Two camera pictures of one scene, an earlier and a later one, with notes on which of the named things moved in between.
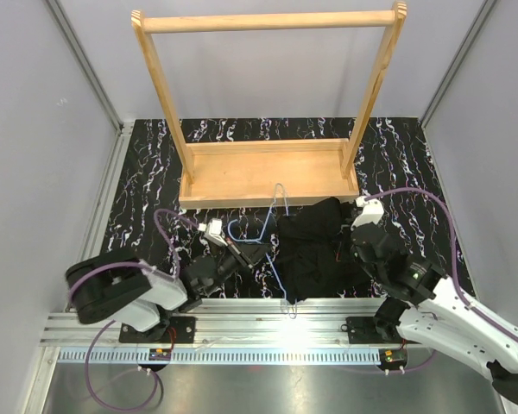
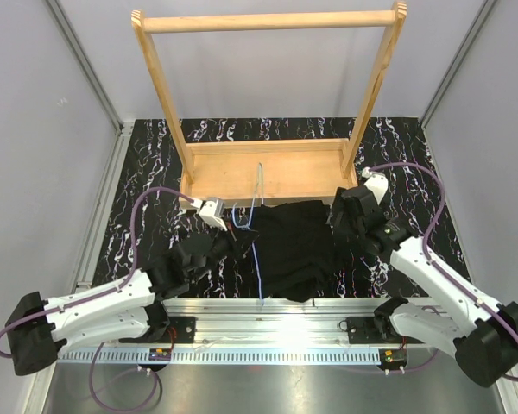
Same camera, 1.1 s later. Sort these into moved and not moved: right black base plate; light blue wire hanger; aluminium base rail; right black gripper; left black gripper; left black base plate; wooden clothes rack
Moved: right black gripper; light blue wire hanger; left black gripper
Not moved: left black base plate; wooden clothes rack; right black base plate; aluminium base rail
